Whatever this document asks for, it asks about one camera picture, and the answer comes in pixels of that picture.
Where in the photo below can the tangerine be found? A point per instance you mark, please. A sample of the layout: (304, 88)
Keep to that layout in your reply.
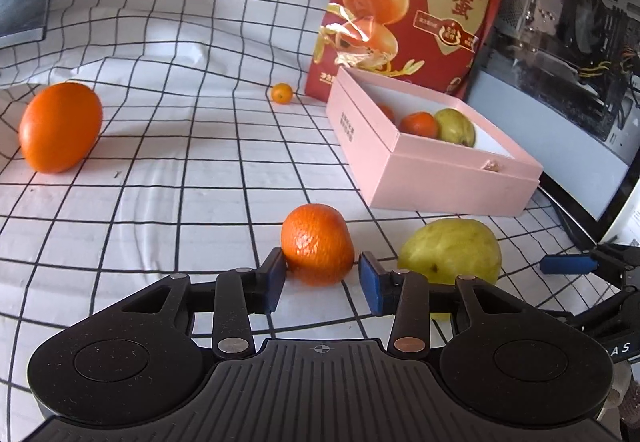
(417, 124)
(315, 247)

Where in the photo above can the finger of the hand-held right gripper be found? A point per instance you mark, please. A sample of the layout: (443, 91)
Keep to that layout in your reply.
(615, 309)
(567, 264)

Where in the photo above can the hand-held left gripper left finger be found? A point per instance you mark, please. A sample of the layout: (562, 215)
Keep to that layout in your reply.
(274, 281)

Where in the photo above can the green pear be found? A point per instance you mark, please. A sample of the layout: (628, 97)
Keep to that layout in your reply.
(450, 247)
(455, 127)

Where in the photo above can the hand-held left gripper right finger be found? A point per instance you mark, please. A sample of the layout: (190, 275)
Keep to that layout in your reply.
(370, 283)

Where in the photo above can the large orange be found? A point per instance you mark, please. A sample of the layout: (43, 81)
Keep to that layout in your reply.
(60, 126)

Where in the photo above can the kumquat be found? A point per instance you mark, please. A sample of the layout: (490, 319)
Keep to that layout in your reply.
(281, 92)

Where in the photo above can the checked white cloth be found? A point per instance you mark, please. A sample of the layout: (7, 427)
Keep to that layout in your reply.
(175, 121)

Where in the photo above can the glass-sided computer case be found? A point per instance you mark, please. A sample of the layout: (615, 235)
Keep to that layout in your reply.
(550, 46)

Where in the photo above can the pink box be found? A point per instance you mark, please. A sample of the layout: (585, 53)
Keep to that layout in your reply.
(450, 182)

